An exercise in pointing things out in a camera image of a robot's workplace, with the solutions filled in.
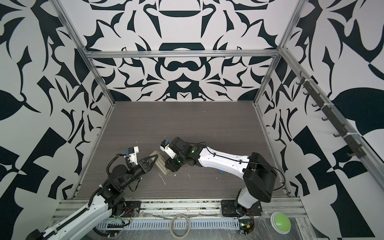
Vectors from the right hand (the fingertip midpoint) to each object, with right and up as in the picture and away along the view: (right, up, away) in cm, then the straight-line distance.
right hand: (169, 162), depth 78 cm
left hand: (-5, +5, -3) cm, 7 cm away
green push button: (+53, -26, -7) cm, 60 cm away
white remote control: (-4, 0, -1) cm, 4 cm away
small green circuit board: (+37, -28, -7) cm, 47 cm away
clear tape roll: (+6, -30, -11) cm, 32 cm away
